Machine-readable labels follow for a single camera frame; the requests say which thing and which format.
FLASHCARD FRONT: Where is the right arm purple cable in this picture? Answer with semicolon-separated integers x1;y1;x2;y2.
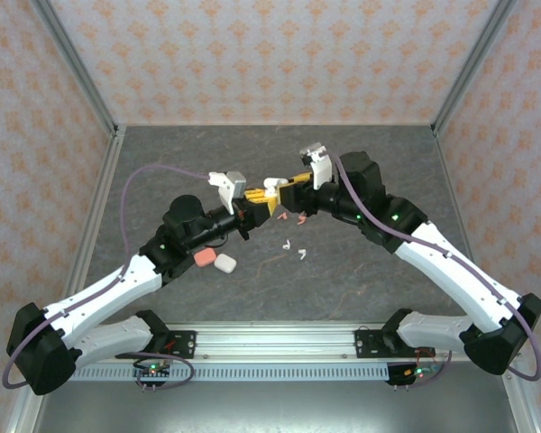
331;154;541;390

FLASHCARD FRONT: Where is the grey metal panel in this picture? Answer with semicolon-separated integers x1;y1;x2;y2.
29;378;524;433

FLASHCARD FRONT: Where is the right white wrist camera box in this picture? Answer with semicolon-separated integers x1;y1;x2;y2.
298;143;335;191

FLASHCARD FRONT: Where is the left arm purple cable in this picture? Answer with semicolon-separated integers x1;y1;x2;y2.
2;164;212;392

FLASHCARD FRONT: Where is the white earbud charging case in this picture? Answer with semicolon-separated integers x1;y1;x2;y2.
213;253;238;274
262;176;290;198

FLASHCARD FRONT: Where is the white slotted cable duct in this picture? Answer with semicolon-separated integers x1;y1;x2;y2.
69;364;392;382

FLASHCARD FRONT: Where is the aluminium frame bar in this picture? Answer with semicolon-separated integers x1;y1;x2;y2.
500;372;541;433
4;391;44;433

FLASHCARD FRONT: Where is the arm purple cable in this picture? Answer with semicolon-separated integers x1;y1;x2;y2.
2;164;212;392
331;154;541;390

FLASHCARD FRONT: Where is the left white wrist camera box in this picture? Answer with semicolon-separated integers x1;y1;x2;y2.
207;170;247;216

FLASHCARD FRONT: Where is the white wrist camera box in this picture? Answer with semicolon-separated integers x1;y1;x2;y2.
298;143;335;191
207;170;247;216

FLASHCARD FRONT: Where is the aluminium frame post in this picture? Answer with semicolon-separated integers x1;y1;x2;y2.
431;0;522;136
29;0;121;136

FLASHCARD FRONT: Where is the pink earbud charging case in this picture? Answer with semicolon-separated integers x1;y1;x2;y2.
193;248;217;268

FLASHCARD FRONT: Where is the aluminium table side rail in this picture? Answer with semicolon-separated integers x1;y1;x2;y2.
58;124;127;303
432;124;483;276

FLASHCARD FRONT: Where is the aluminium mounting rail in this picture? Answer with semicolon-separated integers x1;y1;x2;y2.
67;320;474;364

